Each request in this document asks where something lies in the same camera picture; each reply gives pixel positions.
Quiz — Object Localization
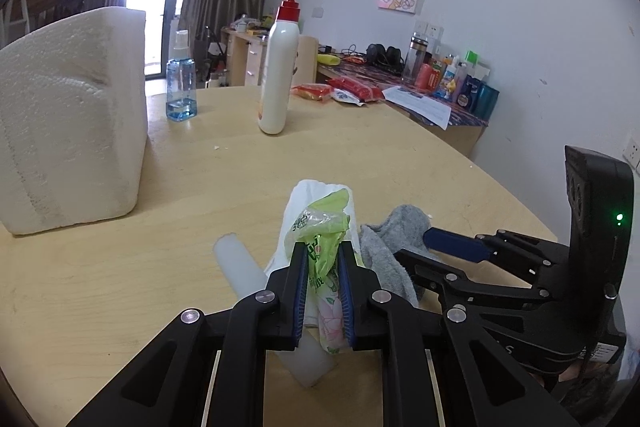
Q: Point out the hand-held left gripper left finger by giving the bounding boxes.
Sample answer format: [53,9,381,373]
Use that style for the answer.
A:
[65,241,311,427]

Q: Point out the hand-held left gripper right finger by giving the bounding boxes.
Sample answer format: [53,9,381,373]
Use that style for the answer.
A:
[336,239,576,427]

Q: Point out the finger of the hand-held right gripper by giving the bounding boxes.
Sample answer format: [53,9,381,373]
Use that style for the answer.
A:
[395,249,576,308]
[424,228,571,288]

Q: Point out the green floral tissue packet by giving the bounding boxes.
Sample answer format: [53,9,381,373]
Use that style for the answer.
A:
[287,188,353,355]

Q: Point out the grey sock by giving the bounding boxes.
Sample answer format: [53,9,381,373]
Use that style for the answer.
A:
[385,205,433,258]
[359,226,420,308]

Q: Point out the white translucent stick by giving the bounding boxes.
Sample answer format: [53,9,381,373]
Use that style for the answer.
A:
[213,234,337,389]

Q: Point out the white foam box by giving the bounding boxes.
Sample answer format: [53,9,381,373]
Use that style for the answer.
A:
[0,7,150,236]

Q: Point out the person's right forearm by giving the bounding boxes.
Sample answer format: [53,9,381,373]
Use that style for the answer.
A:
[550,359,623,425]

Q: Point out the person's right hand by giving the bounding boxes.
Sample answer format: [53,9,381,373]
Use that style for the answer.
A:
[560,364,592,384]

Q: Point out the desk with patterned cloth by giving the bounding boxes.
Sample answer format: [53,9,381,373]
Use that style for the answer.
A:
[316,59,490,158]

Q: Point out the printed paper sheet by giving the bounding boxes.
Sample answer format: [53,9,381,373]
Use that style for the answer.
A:
[382,84,452,130]

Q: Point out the row of toiletry bottles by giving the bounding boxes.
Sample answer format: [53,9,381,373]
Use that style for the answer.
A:
[430,49,501,120]

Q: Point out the white snack packet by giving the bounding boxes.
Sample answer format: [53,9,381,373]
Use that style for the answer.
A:
[330,88,368,106]

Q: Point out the clear water bottle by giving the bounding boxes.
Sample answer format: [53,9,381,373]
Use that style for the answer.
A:
[401,33,427,85]

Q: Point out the black headphones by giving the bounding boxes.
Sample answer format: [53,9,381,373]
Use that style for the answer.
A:
[366,43,403,70]

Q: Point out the orange red snack packet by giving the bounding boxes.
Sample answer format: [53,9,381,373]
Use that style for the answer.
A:
[290,83,333,102]

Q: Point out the white pump bottle red cap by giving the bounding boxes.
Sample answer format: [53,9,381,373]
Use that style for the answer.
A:
[257,0,321,136]

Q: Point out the blue spray bottle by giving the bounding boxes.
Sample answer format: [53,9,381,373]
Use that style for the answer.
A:
[165,30,198,124]

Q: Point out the wooden chair with smiley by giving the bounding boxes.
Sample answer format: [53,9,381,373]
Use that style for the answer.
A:
[295,36,321,85]

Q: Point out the wooden desk with drawers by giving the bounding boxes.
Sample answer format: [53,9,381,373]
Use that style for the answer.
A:
[220,27,321,88]

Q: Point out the pile of desk clutter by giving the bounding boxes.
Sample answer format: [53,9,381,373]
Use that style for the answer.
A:
[230,14,276,40]

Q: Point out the metal bunk bed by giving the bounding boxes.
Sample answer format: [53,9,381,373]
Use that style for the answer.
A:
[0,0,101,48]

